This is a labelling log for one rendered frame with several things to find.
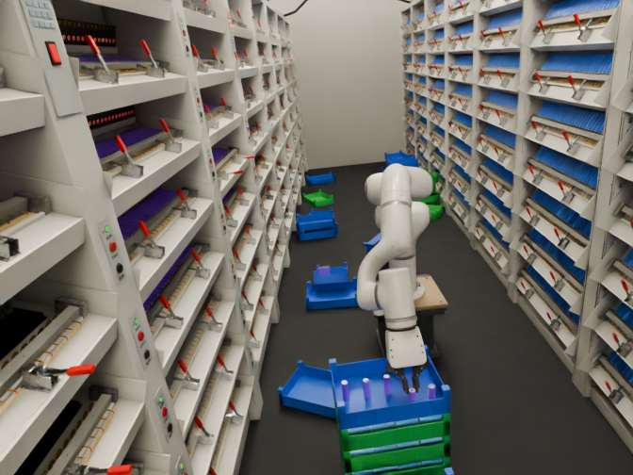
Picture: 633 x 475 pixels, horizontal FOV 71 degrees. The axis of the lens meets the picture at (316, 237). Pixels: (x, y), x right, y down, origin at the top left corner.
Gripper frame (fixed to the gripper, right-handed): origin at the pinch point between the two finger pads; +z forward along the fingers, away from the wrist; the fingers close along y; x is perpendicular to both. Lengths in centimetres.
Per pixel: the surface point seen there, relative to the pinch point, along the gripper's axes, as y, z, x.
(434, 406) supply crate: -5.1, 6.0, 2.2
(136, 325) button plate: 58, -29, 34
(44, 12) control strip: 57, -79, 56
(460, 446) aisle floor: -22, 35, -37
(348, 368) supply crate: 14.9, -2.7, -15.3
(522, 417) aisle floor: -48, 32, -45
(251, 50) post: 37, -163, -129
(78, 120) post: 58, -65, 48
